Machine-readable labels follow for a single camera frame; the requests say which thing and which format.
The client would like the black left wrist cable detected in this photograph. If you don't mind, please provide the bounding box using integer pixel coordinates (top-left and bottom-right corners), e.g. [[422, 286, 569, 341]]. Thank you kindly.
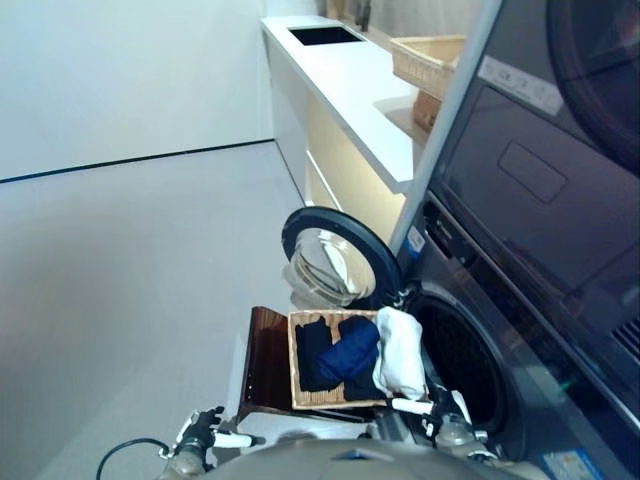
[[95, 438, 172, 477]]

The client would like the dark brown wooden stool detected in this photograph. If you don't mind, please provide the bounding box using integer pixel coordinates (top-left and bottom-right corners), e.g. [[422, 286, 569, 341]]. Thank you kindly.
[[238, 305, 392, 424]]

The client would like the light wicker basket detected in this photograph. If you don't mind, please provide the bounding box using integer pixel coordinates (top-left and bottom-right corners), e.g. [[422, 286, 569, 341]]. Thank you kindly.
[[388, 34, 468, 101]]

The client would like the dark grey washing machine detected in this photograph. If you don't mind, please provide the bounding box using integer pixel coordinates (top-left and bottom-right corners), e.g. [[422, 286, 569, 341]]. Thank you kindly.
[[394, 192, 640, 480]]

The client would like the brown wicker laundry basket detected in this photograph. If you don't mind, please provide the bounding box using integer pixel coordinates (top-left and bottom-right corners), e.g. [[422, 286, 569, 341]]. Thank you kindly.
[[287, 308, 432, 412]]

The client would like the round glass washer door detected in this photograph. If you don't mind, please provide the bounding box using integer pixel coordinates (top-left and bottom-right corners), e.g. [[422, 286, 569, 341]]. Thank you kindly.
[[280, 206, 402, 308]]

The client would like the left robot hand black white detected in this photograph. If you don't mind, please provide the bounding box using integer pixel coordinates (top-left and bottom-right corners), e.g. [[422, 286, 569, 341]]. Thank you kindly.
[[169, 404, 267, 459]]

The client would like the white garment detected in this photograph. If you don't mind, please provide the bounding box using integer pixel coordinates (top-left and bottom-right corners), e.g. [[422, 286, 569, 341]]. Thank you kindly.
[[372, 306, 429, 402]]

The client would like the small brown wicker basket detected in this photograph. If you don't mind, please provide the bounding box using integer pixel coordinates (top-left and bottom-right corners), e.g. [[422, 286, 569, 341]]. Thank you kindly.
[[412, 89, 444, 133]]

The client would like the white appliance enclosure panel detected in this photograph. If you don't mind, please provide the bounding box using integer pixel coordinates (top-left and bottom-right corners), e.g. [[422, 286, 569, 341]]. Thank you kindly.
[[389, 0, 504, 257]]

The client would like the black rectangular sink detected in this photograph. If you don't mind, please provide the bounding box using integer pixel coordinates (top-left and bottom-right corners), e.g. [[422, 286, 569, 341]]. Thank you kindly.
[[287, 26, 363, 48]]

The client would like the dark grey stacked dryer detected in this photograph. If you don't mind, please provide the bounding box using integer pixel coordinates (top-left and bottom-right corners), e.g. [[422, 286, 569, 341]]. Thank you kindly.
[[427, 0, 640, 361]]

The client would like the blue garment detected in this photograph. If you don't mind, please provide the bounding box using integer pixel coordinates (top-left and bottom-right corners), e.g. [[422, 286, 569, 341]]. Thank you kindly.
[[314, 317, 382, 383]]

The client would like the white counter cabinet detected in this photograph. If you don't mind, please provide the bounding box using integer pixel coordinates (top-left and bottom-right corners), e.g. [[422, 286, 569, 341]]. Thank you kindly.
[[259, 15, 422, 242]]

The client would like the grey robot torso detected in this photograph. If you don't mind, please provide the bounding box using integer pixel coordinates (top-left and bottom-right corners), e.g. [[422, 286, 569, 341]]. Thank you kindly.
[[209, 437, 551, 480]]

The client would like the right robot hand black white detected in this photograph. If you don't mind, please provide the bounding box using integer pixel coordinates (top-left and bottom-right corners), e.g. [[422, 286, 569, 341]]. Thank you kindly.
[[389, 383, 474, 432]]

